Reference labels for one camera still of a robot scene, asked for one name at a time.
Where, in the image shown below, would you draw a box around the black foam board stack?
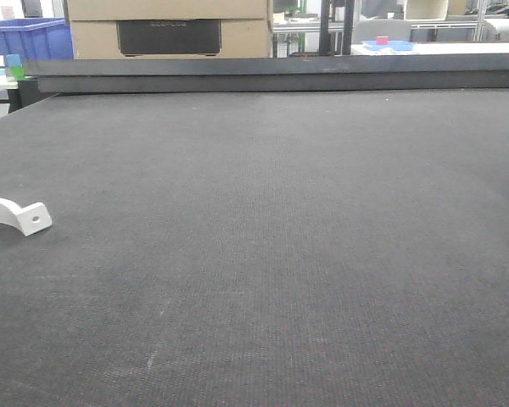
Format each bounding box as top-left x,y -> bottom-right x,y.
25,53 -> 509,94

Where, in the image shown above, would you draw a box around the black metal frame post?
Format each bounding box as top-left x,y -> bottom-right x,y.
318,0 -> 355,57

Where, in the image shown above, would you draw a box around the white pipe clamp bracket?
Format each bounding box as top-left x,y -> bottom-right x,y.
0,198 -> 53,237

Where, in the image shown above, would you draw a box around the blue tray with red block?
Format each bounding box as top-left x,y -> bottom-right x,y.
361,36 -> 415,53

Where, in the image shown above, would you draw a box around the cardboard box with handle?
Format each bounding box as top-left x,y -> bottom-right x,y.
64,0 -> 273,59

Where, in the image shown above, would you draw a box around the blue and green blocks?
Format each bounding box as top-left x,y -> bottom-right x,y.
5,54 -> 25,80

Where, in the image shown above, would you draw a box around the blue plastic crate background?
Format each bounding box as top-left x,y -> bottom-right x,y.
0,18 -> 74,60

